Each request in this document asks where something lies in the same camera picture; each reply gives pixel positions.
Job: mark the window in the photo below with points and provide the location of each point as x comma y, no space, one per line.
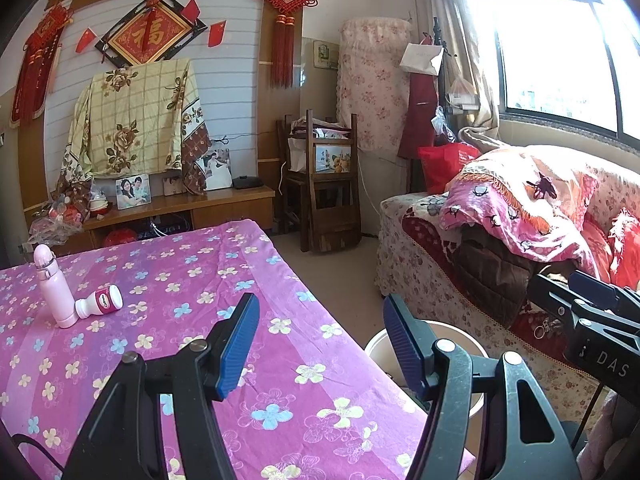
565,50

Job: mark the pink water bottle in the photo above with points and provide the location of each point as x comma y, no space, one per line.
55,295

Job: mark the small wooden photo frame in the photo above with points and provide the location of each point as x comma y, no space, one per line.
174,185

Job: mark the clear plastic bag pile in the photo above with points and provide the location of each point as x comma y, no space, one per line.
55,222

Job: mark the red couplet wall hanging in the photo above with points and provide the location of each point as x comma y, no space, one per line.
37,70

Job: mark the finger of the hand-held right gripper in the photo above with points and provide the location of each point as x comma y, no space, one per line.
550,294
592,287

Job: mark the red plastic bag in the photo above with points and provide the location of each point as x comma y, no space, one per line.
442,167

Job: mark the red lantern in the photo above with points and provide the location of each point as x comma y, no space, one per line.
119,238

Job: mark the small wall picture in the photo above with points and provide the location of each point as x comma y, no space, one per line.
326,54

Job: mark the white paper bag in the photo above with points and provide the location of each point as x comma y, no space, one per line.
420,59

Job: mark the wooden cabinet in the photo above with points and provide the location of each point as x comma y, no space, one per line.
220,207

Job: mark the small red flag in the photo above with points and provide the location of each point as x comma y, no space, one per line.
191,9
86,40
216,34

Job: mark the person's right forearm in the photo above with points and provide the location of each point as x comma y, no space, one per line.
615,440

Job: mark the floral covered sofa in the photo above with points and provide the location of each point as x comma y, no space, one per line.
415,260

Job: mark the red diamond wall plaque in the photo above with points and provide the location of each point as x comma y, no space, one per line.
150,35

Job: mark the beige curtain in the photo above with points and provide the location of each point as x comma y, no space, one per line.
450,20

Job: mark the couple photo frame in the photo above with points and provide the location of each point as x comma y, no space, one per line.
133,191

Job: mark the yellow checked floral cloth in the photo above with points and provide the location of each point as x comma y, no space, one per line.
135,120

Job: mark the wedding photo print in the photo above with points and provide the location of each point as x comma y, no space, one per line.
217,170

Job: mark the pink printed blanket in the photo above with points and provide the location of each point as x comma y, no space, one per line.
510,200

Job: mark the red knot wall hanging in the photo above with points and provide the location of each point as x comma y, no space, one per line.
284,20

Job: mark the floral covered air conditioner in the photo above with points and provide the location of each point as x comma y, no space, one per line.
372,90

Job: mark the floral painting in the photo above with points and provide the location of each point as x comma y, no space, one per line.
332,157

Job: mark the white plastic bucket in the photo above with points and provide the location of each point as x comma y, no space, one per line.
460,340

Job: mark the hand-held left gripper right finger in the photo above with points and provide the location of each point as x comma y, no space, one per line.
405,345

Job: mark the pink floral tablecloth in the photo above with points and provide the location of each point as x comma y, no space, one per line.
150,310

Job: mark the dark red hanging garment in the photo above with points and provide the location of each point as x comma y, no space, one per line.
420,115

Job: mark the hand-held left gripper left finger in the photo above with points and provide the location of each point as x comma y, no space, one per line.
237,345

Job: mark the white bottle with pink label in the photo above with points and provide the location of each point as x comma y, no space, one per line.
97,304

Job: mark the brown jacket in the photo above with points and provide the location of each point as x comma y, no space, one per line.
492,275

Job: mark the clear hanging plastic bag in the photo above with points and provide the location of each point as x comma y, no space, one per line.
460,92

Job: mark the dark wooden chair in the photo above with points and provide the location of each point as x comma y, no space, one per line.
330,210

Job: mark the red cushion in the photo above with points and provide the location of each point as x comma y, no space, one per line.
625,250

